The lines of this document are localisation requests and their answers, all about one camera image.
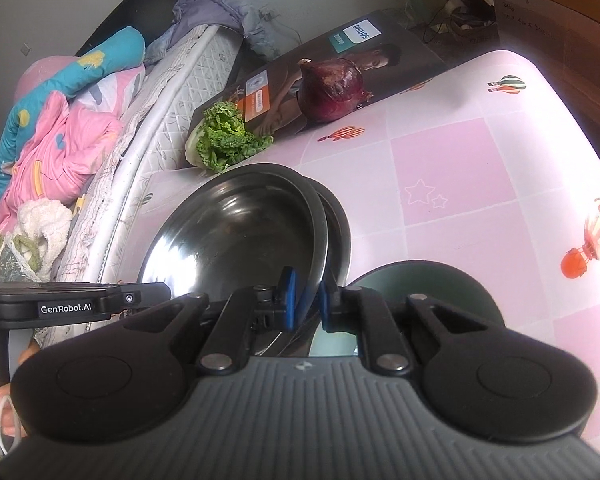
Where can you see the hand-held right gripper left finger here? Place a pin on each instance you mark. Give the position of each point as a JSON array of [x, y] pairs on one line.
[[290, 302]]

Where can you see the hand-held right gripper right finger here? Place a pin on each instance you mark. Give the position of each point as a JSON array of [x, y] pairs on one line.
[[324, 302]]

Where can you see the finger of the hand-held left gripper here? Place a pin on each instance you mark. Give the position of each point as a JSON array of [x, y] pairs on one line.
[[142, 296]]

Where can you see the medium steel bowl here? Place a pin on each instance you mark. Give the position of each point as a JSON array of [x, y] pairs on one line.
[[337, 230]]

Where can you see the large steel bowl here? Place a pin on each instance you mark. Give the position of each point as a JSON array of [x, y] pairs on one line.
[[220, 240]]

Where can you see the person's left hand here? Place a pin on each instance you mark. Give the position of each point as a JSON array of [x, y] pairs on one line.
[[0, 422]]

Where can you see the green leaf-print pillow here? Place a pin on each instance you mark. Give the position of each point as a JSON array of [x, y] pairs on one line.
[[10, 260]]

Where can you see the white fluffy towel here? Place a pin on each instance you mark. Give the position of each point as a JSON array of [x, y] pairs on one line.
[[40, 220]]

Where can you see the pink clothes pile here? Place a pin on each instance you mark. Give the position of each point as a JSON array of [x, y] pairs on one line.
[[55, 160]]

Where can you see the napa cabbage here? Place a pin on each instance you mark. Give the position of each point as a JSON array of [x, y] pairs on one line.
[[225, 135]]

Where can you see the white quilted mattress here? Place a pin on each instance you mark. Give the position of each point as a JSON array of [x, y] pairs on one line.
[[180, 100]]

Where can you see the red onion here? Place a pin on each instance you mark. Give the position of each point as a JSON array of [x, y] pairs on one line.
[[332, 87]]

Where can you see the pink pillow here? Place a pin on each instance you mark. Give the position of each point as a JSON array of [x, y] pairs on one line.
[[40, 77]]

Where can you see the blue patterned blanket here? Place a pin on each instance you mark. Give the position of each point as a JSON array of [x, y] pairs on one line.
[[110, 45]]

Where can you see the flat printed cardboard box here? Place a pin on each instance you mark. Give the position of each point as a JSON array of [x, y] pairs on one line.
[[330, 45]]

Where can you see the grey clothes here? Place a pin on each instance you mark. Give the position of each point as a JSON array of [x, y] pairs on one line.
[[205, 10]]

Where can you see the black headboard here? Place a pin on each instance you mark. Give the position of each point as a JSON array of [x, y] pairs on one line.
[[155, 0]]

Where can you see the brown box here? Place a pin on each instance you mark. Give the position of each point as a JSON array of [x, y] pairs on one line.
[[555, 25]]

